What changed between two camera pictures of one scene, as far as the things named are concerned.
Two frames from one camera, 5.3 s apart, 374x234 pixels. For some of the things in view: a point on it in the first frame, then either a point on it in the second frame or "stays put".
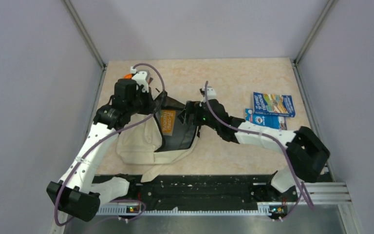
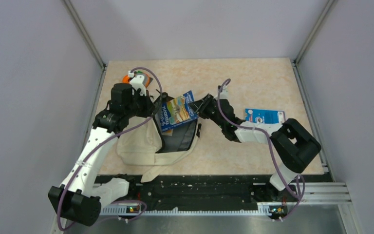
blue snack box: [271, 121] stays put
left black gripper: [151, 103] stays put
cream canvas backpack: [155, 140] stays put
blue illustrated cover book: [281, 105] → [177, 111]
